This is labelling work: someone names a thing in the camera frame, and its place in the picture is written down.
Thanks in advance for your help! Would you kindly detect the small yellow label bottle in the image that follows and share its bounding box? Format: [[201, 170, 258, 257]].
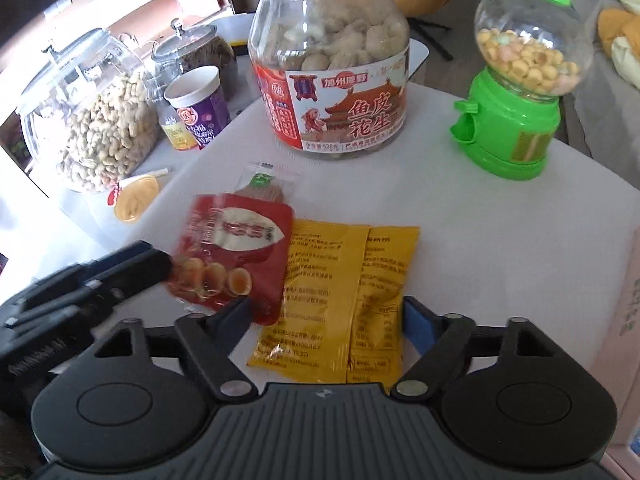
[[144, 72, 199, 152]]

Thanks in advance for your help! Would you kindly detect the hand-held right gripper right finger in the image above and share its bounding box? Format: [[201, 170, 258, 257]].
[[392, 295, 552, 396]]

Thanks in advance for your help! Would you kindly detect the red snack packet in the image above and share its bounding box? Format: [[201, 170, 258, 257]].
[[166, 192, 295, 327]]

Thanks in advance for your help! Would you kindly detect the yellow quilt pile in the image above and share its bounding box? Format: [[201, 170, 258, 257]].
[[597, 0, 640, 82]]

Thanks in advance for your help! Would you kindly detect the glass jar with dark contents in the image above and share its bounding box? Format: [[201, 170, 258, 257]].
[[150, 18, 239, 107]]

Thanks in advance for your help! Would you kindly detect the glass jar of peanuts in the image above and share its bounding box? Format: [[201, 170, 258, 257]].
[[17, 27, 162, 194]]

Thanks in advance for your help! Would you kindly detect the pink cardboard gift box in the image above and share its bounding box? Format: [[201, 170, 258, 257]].
[[591, 224, 640, 453]]

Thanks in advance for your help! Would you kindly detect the clear packet with green label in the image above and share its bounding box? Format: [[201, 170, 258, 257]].
[[234, 161, 302, 207]]

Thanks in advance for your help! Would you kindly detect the purple paper cup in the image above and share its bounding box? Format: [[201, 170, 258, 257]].
[[163, 65, 232, 150]]

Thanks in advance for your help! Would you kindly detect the black and yellow tray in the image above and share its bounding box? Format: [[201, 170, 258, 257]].
[[214, 12, 262, 57]]

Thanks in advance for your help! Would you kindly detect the grey covered sofa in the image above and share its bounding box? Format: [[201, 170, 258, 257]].
[[562, 0, 640, 191]]

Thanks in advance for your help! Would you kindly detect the yellow jelly cup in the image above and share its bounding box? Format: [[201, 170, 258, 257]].
[[106, 169, 169, 224]]

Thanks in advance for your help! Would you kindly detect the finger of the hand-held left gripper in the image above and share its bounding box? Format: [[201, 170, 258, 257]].
[[4, 269, 173, 330], [30, 240, 174, 295]]

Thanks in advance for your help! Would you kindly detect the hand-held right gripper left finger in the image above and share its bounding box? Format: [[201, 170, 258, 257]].
[[95, 295, 252, 397]]

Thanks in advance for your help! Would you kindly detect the yellow snack packet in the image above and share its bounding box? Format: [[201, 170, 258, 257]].
[[346, 226, 421, 394], [247, 218, 372, 379]]

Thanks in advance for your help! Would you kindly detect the green candy dispenser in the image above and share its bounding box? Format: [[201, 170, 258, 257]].
[[453, 0, 587, 181]]

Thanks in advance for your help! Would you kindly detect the gold lid coated peanut jar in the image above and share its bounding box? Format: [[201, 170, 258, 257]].
[[248, 0, 412, 159]]

